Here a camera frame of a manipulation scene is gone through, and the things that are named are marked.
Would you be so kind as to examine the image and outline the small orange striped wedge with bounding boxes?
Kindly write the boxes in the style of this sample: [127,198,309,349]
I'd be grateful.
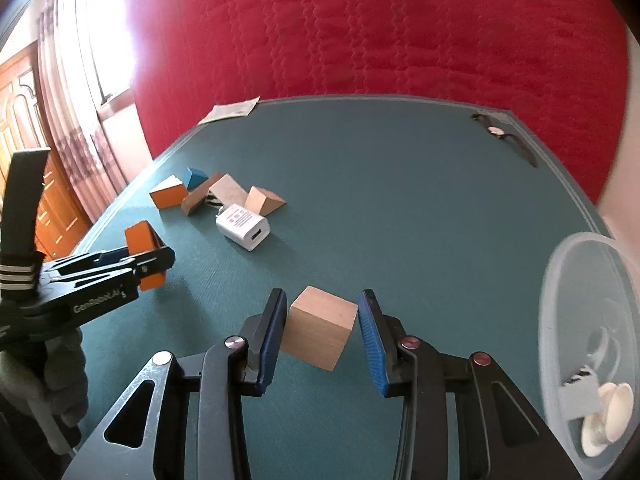
[124,219,168,292]

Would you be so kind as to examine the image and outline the blue block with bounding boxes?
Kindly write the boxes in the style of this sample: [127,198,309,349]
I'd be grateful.
[182,167,208,192]

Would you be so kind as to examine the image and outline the white striped wedge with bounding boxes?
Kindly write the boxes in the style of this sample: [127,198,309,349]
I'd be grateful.
[205,174,248,208]

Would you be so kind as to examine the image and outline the tan wooden cube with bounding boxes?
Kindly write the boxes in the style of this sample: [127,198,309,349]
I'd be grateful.
[281,286,358,372]

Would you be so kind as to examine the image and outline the grey gloved left hand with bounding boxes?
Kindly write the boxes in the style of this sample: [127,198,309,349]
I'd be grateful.
[1,328,89,428]

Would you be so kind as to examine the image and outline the large orange striped wedge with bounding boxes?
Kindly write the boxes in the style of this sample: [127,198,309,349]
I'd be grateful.
[149,174,189,209]

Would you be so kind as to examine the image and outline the brown cardboard box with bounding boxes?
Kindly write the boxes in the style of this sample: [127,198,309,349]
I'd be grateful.
[181,172,224,216]

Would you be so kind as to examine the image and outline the white suction hook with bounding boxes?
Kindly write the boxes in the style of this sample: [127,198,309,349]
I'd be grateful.
[560,375,634,457]

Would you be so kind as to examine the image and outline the white charger cube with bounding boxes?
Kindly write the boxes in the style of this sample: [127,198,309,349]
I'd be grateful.
[216,204,270,252]

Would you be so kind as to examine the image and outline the clear plastic bowl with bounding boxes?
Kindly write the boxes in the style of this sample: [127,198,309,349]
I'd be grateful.
[538,233,639,479]

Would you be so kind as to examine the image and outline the patterned curtain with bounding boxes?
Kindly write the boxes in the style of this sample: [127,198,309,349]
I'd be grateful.
[37,0,127,222]

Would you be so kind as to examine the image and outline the tan wooden wedge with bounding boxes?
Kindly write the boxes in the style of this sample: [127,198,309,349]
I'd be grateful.
[244,186,286,217]

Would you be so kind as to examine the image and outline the wooden door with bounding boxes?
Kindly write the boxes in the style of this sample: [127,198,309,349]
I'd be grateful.
[1,44,91,260]

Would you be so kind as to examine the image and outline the white paper packet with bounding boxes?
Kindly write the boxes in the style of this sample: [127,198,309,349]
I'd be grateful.
[198,96,260,125]

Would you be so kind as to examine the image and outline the window with wooden sill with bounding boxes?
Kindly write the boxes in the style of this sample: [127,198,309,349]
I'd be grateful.
[74,0,137,122]

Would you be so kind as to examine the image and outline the green table mat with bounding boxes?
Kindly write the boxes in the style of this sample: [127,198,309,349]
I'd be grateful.
[68,98,605,479]

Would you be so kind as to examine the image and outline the red quilted blanket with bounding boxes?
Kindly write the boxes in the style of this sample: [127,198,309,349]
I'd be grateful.
[126,0,628,200]

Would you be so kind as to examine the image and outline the black wristwatch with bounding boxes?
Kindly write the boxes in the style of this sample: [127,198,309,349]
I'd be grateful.
[471,113,538,168]

